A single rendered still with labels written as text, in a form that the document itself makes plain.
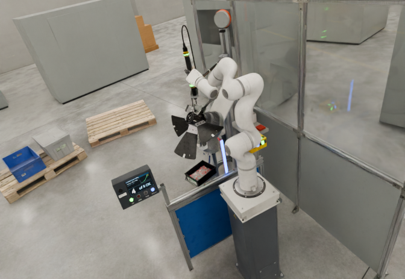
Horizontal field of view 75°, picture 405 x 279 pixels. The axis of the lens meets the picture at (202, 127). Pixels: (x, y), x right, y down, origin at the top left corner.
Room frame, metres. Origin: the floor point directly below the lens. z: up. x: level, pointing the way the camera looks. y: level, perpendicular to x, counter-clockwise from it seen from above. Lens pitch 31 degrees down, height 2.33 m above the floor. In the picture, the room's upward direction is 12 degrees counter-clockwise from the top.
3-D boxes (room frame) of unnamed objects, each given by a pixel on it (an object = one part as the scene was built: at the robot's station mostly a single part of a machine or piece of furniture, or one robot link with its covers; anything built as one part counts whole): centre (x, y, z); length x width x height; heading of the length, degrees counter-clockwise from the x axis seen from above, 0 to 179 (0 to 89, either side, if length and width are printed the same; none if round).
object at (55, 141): (3.82, 2.41, 0.31); 0.60 x 0.42 x 0.33; 42
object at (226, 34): (2.58, -0.39, 0.90); 0.08 x 0.06 x 1.80; 57
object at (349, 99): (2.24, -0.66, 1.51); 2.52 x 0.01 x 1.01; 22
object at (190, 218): (1.61, -0.03, 0.45); 0.82 x 0.02 x 0.66; 112
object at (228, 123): (2.23, -0.25, 0.58); 0.09 x 0.05 x 1.15; 22
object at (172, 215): (1.45, 0.37, 0.39); 0.04 x 0.04 x 0.78; 22
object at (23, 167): (3.49, 2.79, 0.25); 0.60 x 0.41 x 0.22; 42
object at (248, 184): (1.30, -0.23, 1.12); 0.19 x 0.19 x 0.18
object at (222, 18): (2.58, -0.39, 1.88); 0.16 x 0.07 x 0.16; 57
